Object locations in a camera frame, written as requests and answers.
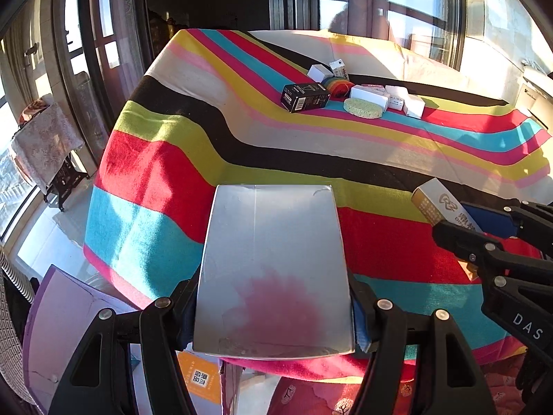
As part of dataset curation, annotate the gold white box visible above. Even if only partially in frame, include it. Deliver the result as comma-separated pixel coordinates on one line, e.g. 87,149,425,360
411,178,483,233

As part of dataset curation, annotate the large white box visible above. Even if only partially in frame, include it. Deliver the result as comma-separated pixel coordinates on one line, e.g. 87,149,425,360
192,185,354,360

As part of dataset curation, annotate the black small box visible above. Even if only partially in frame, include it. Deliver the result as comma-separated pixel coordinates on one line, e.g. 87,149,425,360
280,83,330,112

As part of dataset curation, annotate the purple white storage box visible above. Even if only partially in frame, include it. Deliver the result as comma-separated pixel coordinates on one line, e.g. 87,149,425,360
21,264,243,415

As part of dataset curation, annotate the orange QR card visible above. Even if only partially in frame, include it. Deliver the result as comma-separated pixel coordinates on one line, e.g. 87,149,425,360
177,350,221,406

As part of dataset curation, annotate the woven black white chair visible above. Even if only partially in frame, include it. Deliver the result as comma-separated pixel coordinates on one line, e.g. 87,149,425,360
1,250,37,408

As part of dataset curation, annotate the white box right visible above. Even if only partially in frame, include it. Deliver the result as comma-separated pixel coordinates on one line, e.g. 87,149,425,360
403,95,425,119

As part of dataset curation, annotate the white labelled box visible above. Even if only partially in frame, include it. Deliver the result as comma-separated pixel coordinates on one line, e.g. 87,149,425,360
384,85,409,111

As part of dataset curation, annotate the white long box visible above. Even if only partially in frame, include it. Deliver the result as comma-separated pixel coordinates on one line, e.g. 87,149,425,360
350,85,390,111

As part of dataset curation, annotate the green round sponge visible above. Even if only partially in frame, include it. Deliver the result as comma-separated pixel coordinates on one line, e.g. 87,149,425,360
343,98,382,120

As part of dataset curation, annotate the table with floral cloth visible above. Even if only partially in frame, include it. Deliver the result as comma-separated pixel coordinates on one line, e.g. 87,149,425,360
9,98,90,211

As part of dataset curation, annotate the white printed small box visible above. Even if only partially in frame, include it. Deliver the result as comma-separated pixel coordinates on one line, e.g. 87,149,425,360
329,59,350,81

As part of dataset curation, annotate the white cube box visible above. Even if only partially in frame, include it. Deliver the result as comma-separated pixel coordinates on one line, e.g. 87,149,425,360
308,64,334,83

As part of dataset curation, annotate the striped colourful blanket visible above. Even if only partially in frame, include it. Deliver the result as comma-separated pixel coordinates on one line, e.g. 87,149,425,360
83,28,552,365

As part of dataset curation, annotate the rainbow folded strap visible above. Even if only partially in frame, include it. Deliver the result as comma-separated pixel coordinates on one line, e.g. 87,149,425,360
325,77,356,99

